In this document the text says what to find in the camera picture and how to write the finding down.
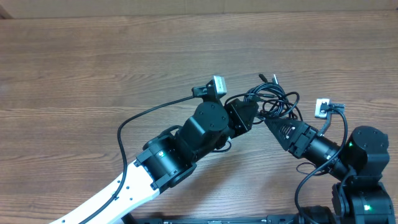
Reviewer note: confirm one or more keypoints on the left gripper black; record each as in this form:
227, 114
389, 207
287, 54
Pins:
242, 124

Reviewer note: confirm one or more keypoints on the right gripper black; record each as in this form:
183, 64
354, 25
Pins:
298, 147

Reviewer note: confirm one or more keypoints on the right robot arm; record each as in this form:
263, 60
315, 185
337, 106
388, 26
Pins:
359, 196

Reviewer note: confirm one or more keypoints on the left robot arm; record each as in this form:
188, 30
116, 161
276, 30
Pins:
166, 160

